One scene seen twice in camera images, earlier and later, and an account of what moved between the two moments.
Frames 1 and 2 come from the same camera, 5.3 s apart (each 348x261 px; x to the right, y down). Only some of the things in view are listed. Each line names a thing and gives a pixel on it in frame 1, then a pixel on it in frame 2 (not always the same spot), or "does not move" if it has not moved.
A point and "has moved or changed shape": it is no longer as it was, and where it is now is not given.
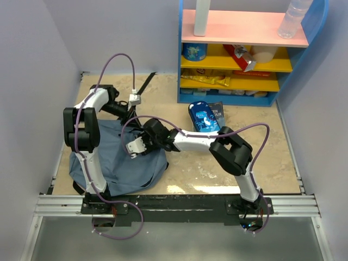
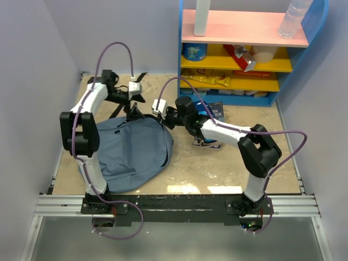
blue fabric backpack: x=122 y=173 has moved or changed shape
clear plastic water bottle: x=296 y=11 does not move
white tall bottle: x=201 y=15 does not move
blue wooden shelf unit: x=243 y=60 does not move
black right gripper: x=144 y=135 → x=165 y=120
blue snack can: x=194 y=51 does not move
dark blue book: x=217 y=109 does not move
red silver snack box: x=246 y=61 does not move
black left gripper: x=129 y=115 → x=136 y=98
